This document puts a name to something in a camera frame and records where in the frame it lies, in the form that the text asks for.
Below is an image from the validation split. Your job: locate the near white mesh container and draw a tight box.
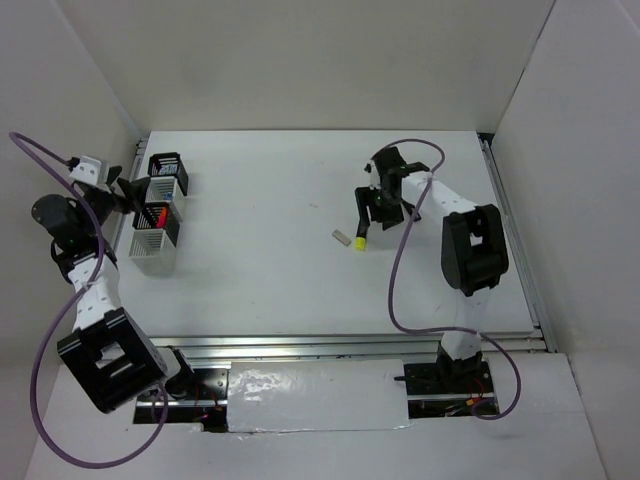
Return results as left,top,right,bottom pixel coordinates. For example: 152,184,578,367
128,229,176,276

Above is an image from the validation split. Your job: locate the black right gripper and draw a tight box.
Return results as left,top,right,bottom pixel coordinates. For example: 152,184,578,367
356,184,406,232

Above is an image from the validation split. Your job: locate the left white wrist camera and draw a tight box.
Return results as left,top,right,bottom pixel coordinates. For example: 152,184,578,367
69,156,109,189

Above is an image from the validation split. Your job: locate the white eraser block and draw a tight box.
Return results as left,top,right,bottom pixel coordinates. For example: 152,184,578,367
332,229,352,246

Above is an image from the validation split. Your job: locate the white mesh container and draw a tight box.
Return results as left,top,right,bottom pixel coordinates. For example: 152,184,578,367
128,229,176,276
145,176,185,213

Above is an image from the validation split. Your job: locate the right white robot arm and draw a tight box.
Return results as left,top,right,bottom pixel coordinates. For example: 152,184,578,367
354,143,509,392

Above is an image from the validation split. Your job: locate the yellow cap black highlighter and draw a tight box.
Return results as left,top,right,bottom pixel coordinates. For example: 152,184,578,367
354,228,367,251

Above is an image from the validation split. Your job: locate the black mesh container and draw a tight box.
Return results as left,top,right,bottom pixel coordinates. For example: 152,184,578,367
147,152,189,195
132,201,181,246

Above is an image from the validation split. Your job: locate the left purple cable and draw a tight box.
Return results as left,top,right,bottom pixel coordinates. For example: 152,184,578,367
9,132,171,469

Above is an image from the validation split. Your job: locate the far black mesh container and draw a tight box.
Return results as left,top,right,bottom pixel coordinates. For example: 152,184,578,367
147,152,189,195

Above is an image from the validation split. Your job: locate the pink cap black highlighter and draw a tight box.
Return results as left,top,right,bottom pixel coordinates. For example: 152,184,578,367
156,207,169,228

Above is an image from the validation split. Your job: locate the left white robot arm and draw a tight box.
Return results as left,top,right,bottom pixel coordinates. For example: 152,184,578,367
31,157,198,413

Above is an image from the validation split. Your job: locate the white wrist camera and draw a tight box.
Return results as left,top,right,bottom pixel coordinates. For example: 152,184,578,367
69,156,109,189
364,159,380,190

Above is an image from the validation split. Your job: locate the near black mesh container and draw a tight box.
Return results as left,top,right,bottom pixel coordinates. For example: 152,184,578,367
132,201,181,246

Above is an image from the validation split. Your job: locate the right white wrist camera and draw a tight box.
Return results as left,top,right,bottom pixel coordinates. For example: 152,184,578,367
364,159,380,190

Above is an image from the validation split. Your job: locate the far white mesh container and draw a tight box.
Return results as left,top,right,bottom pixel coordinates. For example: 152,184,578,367
145,176,185,213

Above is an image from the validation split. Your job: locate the white foil cover plate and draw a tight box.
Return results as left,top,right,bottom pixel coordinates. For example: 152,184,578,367
227,359,410,433

